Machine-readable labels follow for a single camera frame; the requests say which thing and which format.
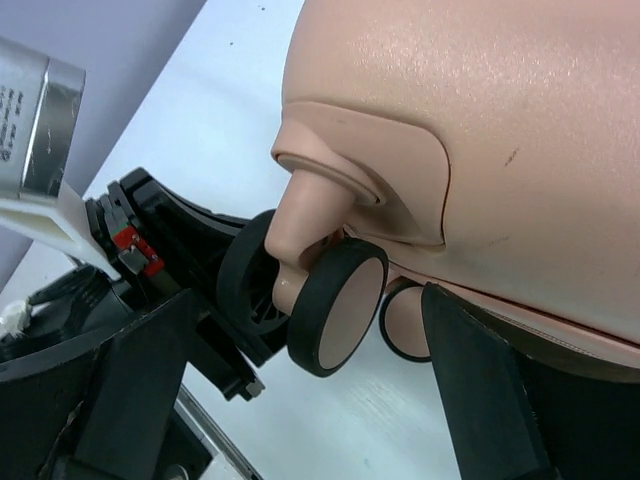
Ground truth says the pink hard-shell suitcase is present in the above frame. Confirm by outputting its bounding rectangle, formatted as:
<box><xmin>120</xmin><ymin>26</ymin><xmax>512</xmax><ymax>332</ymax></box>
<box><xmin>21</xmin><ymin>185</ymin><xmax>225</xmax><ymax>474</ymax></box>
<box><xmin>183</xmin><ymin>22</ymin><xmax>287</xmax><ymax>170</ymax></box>
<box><xmin>217</xmin><ymin>0</ymin><xmax>640</xmax><ymax>379</ymax></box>

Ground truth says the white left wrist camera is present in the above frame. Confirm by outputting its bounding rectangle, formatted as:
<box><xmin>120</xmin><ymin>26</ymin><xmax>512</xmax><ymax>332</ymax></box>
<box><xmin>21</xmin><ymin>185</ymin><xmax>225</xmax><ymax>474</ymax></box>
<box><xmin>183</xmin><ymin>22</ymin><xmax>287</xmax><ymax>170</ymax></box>
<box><xmin>1</xmin><ymin>38</ymin><xmax>120</xmax><ymax>280</ymax></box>

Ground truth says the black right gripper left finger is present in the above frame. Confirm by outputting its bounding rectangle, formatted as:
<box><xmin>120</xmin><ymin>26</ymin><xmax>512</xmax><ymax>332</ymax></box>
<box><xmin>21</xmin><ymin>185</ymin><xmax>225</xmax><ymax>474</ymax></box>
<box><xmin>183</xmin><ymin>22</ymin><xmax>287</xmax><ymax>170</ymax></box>
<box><xmin>1</xmin><ymin>290</ymin><xmax>200</xmax><ymax>479</ymax></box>

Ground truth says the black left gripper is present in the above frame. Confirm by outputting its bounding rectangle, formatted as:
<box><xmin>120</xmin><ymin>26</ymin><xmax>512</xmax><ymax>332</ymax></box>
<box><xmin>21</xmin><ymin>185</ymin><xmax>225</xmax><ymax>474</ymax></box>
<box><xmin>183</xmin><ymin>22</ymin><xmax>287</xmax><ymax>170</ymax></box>
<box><xmin>1</xmin><ymin>168</ymin><xmax>262</xmax><ymax>401</ymax></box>

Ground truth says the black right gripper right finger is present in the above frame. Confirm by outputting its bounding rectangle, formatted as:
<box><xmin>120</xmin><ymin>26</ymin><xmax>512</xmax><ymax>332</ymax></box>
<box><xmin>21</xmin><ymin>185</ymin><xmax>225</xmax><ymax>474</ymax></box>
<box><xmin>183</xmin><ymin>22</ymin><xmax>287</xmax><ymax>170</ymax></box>
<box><xmin>421</xmin><ymin>283</ymin><xmax>639</xmax><ymax>479</ymax></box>

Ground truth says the aluminium table rail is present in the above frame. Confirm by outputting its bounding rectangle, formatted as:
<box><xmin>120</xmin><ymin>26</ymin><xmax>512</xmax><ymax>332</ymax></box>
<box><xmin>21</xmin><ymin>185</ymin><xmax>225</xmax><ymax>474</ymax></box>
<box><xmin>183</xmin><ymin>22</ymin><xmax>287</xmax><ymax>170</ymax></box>
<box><xmin>164</xmin><ymin>385</ymin><xmax>263</xmax><ymax>480</ymax></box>

